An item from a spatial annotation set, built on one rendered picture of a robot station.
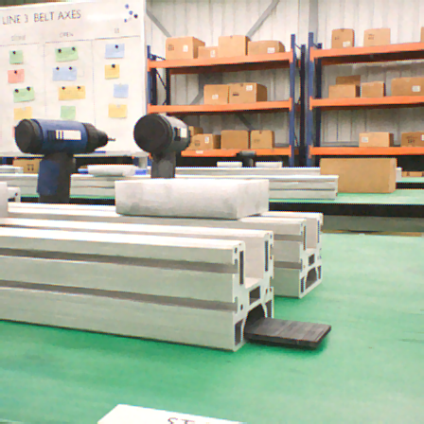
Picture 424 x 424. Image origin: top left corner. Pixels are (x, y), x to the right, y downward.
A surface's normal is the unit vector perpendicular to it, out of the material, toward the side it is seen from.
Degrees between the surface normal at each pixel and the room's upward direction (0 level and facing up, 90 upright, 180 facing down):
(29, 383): 0
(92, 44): 90
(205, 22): 90
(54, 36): 90
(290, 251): 90
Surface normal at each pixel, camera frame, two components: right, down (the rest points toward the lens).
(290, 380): 0.00, -1.00
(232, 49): -0.25, 0.11
